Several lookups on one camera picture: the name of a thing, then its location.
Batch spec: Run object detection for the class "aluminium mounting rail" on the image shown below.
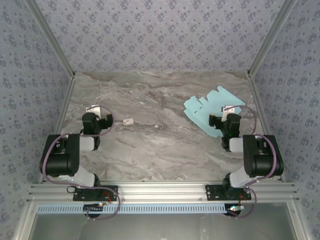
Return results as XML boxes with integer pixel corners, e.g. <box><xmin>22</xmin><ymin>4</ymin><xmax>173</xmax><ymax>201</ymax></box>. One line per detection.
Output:
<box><xmin>27</xmin><ymin>182</ymin><xmax>300</xmax><ymax>202</ymax></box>

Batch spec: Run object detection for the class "light blue paper box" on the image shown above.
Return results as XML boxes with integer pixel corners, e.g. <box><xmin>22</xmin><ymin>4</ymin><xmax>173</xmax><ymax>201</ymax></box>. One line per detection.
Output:
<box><xmin>183</xmin><ymin>85</ymin><xmax>246</xmax><ymax>138</ymax></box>

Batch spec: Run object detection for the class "right slanted aluminium frame post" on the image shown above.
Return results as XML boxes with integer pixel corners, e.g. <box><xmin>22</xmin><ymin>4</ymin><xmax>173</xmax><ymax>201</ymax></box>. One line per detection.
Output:
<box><xmin>247</xmin><ymin>0</ymin><xmax>298</xmax><ymax>78</ymax></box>

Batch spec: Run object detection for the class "left small circuit board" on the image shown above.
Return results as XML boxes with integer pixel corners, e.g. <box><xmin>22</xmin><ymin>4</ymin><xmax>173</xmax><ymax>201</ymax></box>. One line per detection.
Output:
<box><xmin>83</xmin><ymin>202</ymin><xmax>105</xmax><ymax>213</ymax></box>

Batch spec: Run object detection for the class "left aluminium table side rail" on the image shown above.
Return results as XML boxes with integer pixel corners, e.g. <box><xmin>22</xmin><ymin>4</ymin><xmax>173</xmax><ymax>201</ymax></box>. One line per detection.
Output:
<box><xmin>38</xmin><ymin>73</ymin><xmax>76</xmax><ymax>185</ymax></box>

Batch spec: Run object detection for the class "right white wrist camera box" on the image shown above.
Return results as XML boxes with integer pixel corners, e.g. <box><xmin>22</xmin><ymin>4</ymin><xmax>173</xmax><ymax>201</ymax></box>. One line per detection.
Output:
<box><xmin>221</xmin><ymin>105</ymin><xmax>236</xmax><ymax>121</ymax></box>

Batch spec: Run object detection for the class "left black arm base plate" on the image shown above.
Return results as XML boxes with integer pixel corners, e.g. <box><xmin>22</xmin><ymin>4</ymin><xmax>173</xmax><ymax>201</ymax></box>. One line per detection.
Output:
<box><xmin>72</xmin><ymin>185</ymin><xmax>119</xmax><ymax>202</ymax></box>

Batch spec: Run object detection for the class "slanted aluminium frame post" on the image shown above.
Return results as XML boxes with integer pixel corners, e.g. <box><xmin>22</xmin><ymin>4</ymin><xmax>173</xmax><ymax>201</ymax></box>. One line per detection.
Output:
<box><xmin>24</xmin><ymin>0</ymin><xmax>76</xmax><ymax>78</ymax></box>
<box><xmin>247</xmin><ymin>0</ymin><xmax>298</xmax><ymax>78</ymax></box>

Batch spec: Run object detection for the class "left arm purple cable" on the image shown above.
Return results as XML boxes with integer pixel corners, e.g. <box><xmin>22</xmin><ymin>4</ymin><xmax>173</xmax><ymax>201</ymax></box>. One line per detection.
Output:
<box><xmin>41</xmin><ymin>106</ymin><xmax>121</xmax><ymax>221</ymax></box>

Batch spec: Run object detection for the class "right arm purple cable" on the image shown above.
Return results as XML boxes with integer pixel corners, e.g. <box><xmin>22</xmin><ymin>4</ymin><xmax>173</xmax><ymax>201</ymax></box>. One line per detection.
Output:
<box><xmin>223</xmin><ymin>104</ymin><xmax>279</xmax><ymax>220</ymax></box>

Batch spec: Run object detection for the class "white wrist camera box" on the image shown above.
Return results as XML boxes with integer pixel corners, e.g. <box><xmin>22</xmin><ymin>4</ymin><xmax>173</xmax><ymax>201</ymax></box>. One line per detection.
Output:
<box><xmin>221</xmin><ymin>105</ymin><xmax>236</xmax><ymax>121</ymax></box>
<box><xmin>85</xmin><ymin>104</ymin><xmax>101</xmax><ymax>118</ymax></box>

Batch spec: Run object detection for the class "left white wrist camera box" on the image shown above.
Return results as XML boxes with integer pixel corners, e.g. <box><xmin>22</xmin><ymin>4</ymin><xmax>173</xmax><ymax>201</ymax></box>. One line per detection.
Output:
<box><xmin>85</xmin><ymin>104</ymin><xmax>101</xmax><ymax>118</ymax></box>

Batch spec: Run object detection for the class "light blue slotted cable duct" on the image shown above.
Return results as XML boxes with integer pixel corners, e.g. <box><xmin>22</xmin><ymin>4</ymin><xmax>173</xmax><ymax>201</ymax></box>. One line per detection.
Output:
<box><xmin>36</xmin><ymin>203</ymin><xmax>227</xmax><ymax>215</ymax></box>

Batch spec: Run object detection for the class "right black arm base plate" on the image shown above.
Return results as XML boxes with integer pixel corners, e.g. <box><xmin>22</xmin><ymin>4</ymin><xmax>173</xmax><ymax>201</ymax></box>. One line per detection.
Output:
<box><xmin>204</xmin><ymin>184</ymin><xmax>252</xmax><ymax>202</ymax></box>

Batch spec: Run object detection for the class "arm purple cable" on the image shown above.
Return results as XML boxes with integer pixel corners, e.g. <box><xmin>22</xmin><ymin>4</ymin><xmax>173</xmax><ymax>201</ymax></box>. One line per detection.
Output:
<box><xmin>223</xmin><ymin>104</ymin><xmax>279</xmax><ymax>220</ymax></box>
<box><xmin>41</xmin><ymin>106</ymin><xmax>121</xmax><ymax>221</ymax></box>

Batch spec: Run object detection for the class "left slanted aluminium frame post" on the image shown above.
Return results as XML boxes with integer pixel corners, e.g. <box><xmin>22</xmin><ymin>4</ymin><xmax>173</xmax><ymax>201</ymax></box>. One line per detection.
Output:
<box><xmin>24</xmin><ymin>0</ymin><xmax>76</xmax><ymax>78</ymax></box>

